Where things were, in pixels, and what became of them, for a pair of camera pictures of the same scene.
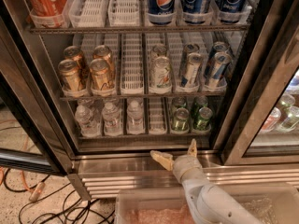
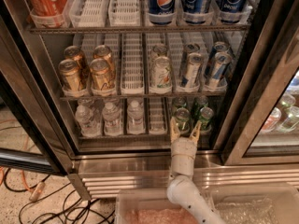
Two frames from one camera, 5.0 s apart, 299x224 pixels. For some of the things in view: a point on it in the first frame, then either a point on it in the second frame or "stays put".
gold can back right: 105,51 stays put
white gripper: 186,166 to 183,147
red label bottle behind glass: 273,119 stays put
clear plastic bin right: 269,203 stays put
